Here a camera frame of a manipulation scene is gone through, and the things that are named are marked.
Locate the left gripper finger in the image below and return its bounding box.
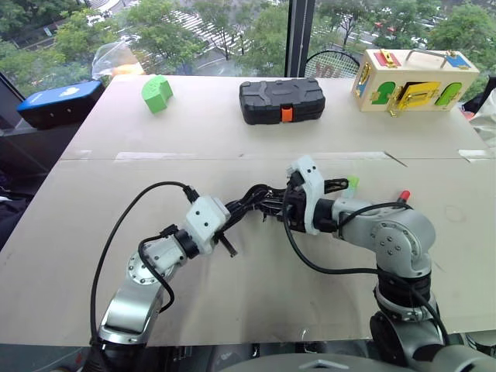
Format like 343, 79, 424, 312
215, 231, 239, 258
239, 184, 274, 212

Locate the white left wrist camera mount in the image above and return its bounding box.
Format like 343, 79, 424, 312
183, 195, 231, 257

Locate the black plastic tool case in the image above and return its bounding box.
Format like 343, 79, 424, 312
238, 77, 327, 126

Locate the short black left arm cable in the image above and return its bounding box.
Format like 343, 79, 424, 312
137, 226, 176, 313

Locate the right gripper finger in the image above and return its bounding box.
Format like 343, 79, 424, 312
265, 185, 290, 203
260, 202, 288, 225

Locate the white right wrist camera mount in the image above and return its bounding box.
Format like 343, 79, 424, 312
285, 154, 327, 236

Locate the clear plastic bag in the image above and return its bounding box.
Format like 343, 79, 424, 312
91, 41, 146, 79

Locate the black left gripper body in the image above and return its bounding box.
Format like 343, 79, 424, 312
221, 198, 251, 233

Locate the black tennis racket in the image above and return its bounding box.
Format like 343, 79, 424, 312
305, 49, 362, 79

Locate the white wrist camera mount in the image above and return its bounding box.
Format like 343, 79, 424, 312
183, 195, 231, 257
285, 154, 327, 236

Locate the grey robot torso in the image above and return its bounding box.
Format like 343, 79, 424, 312
220, 344, 496, 372

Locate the blue and black box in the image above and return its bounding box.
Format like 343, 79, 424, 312
15, 81, 105, 130

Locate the short black right arm cable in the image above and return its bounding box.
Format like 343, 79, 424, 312
336, 202, 414, 238

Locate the green curved block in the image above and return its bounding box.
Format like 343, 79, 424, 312
140, 75, 174, 115

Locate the green highlighter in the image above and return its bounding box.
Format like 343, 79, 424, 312
342, 175, 360, 201

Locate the wooden lock activity box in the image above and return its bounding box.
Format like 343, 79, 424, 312
350, 48, 481, 118

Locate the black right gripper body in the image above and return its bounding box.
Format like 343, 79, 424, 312
283, 174, 311, 234

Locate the white plastic sheet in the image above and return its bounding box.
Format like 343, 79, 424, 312
467, 101, 496, 158

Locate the dark window frame post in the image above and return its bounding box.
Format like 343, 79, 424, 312
285, 0, 317, 78

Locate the short black arm cable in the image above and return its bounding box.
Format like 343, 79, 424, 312
137, 226, 176, 313
336, 202, 414, 238

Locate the black bag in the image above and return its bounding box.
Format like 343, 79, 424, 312
462, 75, 496, 117

